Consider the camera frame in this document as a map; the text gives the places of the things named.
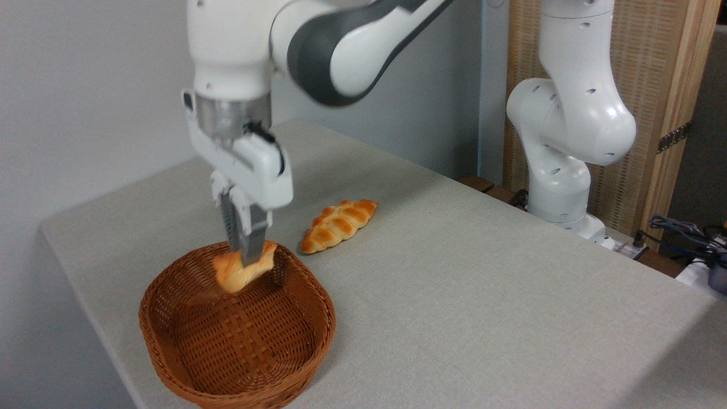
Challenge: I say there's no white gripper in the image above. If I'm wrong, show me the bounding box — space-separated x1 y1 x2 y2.
182 90 295 267

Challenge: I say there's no round bread roll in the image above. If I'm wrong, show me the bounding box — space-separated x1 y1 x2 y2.
213 240 279 294

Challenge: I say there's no braided bread loaf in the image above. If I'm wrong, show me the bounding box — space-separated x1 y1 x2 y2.
300 199 378 254

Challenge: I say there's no brown wicker basket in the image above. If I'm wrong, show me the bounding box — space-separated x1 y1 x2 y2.
139 241 337 409

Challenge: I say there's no wooden rattan screen panel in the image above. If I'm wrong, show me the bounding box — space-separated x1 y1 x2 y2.
504 0 722 251

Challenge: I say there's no metal hinge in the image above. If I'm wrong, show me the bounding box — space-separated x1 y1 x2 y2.
657 121 693 155

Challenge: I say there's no white box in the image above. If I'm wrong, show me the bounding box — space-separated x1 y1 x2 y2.
675 239 727 302

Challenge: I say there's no dark grey container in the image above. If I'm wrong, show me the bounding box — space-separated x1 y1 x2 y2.
707 260 727 295

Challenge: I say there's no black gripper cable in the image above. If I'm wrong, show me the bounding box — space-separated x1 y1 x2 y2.
245 121 286 174

